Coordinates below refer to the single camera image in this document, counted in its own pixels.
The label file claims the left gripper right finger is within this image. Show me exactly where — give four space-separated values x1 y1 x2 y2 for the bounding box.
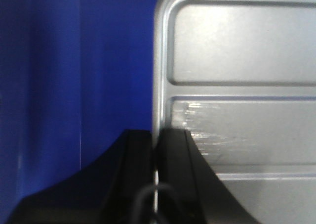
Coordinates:
156 129 258 224

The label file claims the small silver ribbed tray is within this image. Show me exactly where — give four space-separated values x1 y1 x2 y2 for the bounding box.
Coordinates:
153 0 316 224

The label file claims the large blue plastic box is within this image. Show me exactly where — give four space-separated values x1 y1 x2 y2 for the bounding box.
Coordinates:
0 0 158 223

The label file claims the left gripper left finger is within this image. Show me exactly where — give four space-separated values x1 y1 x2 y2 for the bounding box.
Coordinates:
7 130 153 224

